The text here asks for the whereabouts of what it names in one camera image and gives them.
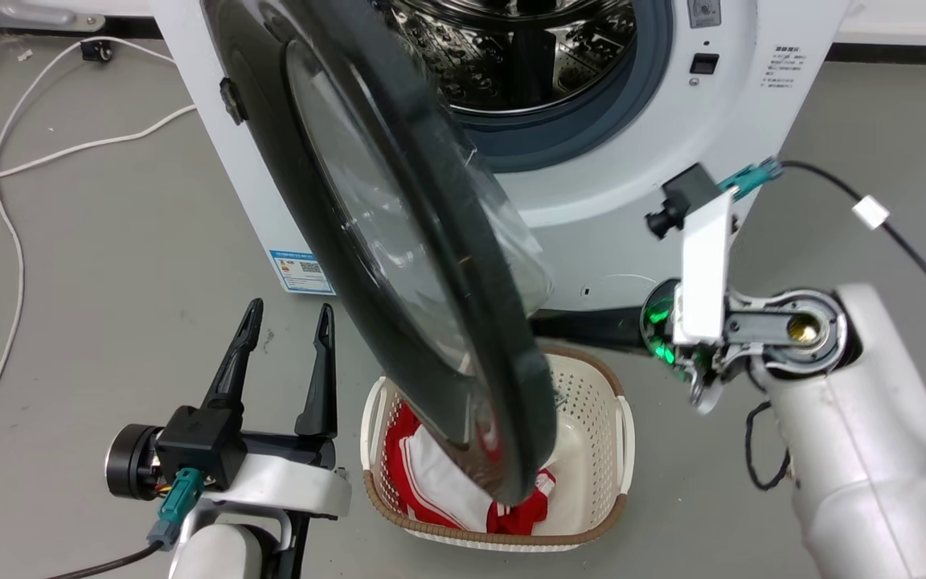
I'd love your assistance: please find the black right camera cable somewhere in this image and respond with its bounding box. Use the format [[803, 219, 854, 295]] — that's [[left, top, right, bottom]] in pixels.
[[776, 160, 926, 331]]

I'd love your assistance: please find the grey rubber door gasket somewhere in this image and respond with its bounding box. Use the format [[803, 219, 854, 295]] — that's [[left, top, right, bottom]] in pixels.
[[431, 0, 678, 175]]

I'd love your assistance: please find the white left camera bracket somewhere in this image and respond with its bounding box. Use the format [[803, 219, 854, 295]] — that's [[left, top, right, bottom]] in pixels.
[[204, 454, 353, 520]]

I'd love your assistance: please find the teal right cable connector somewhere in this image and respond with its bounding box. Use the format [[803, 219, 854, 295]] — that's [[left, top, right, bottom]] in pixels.
[[716, 157, 784, 199]]

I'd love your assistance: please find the blue energy label sticker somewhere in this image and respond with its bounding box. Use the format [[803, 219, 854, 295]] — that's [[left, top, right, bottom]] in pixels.
[[268, 248, 336, 297]]

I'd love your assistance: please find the teal left cable connector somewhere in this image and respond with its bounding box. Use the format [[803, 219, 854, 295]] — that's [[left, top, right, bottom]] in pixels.
[[147, 469, 207, 551]]

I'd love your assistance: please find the teal cable connector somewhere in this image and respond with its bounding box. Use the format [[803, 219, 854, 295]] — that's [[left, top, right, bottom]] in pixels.
[[716, 157, 784, 199], [147, 469, 207, 551]]

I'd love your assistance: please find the white right camera bracket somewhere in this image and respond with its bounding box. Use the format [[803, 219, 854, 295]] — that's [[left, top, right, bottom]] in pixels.
[[671, 188, 738, 347]]

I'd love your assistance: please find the dark round washing machine door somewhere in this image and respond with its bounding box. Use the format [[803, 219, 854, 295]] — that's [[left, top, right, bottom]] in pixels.
[[202, 0, 559, 506]]

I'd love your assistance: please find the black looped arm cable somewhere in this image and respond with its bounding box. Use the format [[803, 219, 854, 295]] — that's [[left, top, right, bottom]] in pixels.
[[744, 400, 793, 492]]

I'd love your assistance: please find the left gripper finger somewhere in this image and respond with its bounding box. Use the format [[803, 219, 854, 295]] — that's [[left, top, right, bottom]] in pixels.
[[293, 302, 340, 440], [200, 298, 265, 413]]

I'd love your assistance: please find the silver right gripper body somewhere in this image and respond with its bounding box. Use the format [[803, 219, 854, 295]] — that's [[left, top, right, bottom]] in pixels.
[[640, 277, 848, 417]]

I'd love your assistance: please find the white cable tag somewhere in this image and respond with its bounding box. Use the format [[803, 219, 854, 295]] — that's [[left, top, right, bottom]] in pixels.
[[851, 195, 891, 231]]

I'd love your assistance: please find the long white floor cable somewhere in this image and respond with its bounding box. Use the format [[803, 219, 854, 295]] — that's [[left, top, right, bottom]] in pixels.
[[0, 35, 178, 472]]

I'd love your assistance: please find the black left camera cable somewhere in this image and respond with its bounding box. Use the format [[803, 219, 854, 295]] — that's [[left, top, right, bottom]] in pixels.
[[43, 540, 166, 579]]

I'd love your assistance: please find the white basket with brown rim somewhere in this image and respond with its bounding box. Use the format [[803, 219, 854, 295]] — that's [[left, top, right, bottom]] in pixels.
[[360, 344, 636, 553]]

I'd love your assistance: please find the perforated steel washer drum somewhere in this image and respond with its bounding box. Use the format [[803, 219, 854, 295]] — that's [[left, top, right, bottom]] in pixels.
[[387, 0, 639, 115]]

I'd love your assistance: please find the white camera bracket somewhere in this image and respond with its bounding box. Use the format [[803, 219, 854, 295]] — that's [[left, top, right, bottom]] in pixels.
[[204, 454, 353, 520], [671, 188, 738, 347]]

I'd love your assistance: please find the black camera cable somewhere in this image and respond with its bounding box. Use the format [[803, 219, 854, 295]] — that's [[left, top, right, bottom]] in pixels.
[[776, 160, 926, 331], [43, 540, 166, 579]]

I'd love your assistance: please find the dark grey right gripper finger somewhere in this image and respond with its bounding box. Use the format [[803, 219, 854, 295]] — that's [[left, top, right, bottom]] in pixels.
[[531, 308, 647, 350]]

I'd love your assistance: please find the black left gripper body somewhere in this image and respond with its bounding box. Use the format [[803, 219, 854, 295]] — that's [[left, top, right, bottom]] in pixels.
[[105, 424, 338, 502]]

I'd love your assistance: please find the white front-load washing machine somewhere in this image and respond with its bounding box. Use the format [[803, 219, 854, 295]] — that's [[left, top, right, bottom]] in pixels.
[[148, 0, 851, 316]]

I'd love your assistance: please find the red and white garment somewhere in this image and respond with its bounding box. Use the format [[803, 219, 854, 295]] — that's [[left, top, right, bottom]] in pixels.
[[385, 401, 559, 536]]

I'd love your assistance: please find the grey furniture base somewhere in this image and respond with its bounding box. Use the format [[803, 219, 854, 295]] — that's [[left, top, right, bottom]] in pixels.
[[0, 0, 107, 32]]

